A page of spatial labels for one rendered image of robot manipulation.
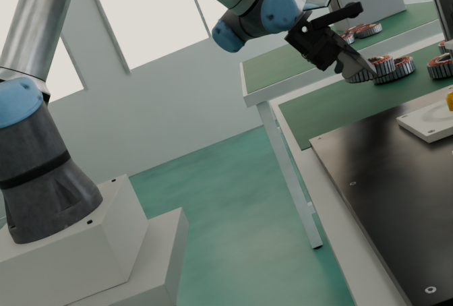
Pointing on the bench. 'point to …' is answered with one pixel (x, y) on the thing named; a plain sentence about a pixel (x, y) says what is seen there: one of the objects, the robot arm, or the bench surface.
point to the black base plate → (398, 197)
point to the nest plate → (429, 122)
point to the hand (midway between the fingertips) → (371, 69)
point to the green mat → (358, 99)
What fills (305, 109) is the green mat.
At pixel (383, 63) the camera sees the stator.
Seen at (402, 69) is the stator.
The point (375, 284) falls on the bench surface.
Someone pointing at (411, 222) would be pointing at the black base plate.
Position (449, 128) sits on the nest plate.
